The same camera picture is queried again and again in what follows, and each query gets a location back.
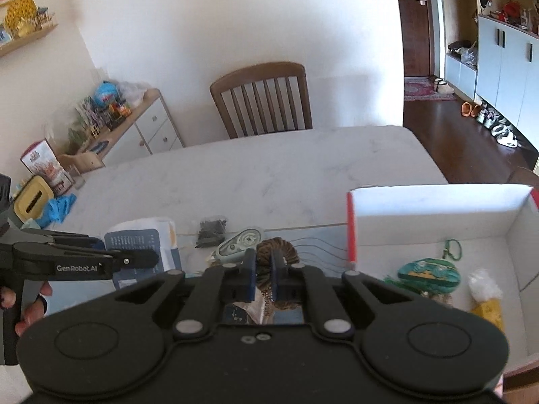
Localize yellow tissue box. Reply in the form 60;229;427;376
12;175;55;220

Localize grey plastic bag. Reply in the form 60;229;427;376
457;42;478;66

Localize white and wood cabinet wall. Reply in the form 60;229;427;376
438;0;539;169

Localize green embroidered pouch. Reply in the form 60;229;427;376
398;258;462;293

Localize blue globe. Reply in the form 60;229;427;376
93;81;119;106

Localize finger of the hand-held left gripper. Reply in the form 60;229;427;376
19;228;106;250
109;248;160;269

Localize clear plastic bag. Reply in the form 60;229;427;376
116;80;150;108

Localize small model house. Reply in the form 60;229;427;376
36;6;55;30

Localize yellow flower decoration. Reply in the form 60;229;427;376
4;0;38;38

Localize patterned red rug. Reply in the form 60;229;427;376
404;76;457;102

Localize white plastic wrap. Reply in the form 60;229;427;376
467;268;504;304

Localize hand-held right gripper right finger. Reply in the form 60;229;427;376
269;250;415;339

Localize row of sneakers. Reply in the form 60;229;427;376
476;107;520;149

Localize clear bag of black beads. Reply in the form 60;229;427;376
196;217;228;248

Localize colourful building block model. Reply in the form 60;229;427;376
82;97;131;135

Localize person's left hand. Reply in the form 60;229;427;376
0;281;54;338

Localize correction tape dispenser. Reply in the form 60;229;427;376
212;226;265;261

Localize dark brown door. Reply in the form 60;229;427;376
396;0;434;78

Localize dark brown chair back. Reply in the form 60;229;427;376
505;166;539;188

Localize wooden wall shelf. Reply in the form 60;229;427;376
0;23;59;57

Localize brown bead bracelet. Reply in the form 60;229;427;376
255;238;302;311

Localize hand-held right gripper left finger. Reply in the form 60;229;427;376
114;248;258;339

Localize brown wooden chair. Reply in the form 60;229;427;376
210;62;313;139

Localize silver snack packet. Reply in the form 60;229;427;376
223;301;305;326

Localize green carabiner clip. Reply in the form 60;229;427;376
442;239;464;261

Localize white and wood sideboard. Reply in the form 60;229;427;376
57;88;185;173

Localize white tissue packet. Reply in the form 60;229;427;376
104;216;184;291

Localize blue rubber gloves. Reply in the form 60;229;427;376
36;194;78;225

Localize printed blue table mat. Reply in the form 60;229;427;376
101;221;354;325

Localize red printed box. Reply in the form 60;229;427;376
20;139;72;196

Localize red cardboard shoe box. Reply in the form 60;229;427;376
346;184;539;383

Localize light wooden stand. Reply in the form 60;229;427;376
57;151;106;173

